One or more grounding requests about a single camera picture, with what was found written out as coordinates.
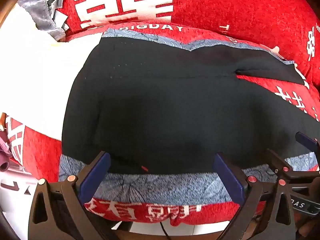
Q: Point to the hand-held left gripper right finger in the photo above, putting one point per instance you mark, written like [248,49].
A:
[228,180]

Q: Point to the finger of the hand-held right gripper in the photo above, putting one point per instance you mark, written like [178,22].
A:
[277,161]
[306,140]

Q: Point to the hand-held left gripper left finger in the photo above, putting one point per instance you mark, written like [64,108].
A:
[96,177]

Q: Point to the black pants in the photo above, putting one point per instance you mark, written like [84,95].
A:
[162,105]

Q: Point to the white printed box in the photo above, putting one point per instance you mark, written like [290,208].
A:
[17,187]

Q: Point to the purple item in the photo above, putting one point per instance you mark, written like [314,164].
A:
[3,155]

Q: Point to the white cloth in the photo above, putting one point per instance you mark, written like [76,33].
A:
[37,80]

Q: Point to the red printed sofa backrest cover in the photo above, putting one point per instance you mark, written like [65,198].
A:
[225,5]

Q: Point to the grey fleece cloth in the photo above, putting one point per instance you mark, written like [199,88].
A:
[37,10]

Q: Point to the wooden sofa frame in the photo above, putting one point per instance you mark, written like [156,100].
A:
[140,236]

